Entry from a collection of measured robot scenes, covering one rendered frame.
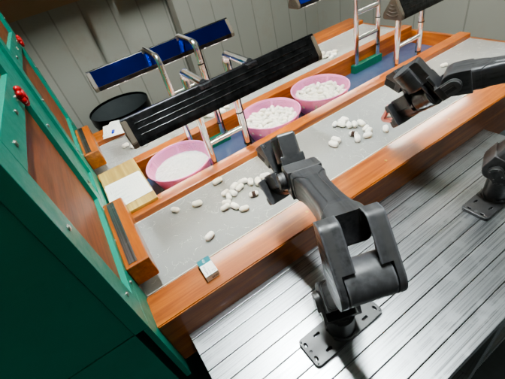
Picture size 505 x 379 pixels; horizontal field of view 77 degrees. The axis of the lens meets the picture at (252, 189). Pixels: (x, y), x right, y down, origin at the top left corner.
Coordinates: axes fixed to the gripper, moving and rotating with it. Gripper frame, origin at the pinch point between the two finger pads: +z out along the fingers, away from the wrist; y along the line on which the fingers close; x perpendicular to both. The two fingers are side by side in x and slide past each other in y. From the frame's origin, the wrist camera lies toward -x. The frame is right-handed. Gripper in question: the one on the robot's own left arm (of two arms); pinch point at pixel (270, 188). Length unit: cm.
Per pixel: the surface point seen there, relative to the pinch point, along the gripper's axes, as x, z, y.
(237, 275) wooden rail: 14.3, -2.3, 19.9
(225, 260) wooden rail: 10.3, 1.9, 20.0
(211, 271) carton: 10.3, -1.1, 24.8
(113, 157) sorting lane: -44, 70, 33
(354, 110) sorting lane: -8, 27, -58
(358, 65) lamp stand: -29, 55, -96
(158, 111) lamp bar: -31.5, -0.2, 16.0
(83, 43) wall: -155, 164, 13
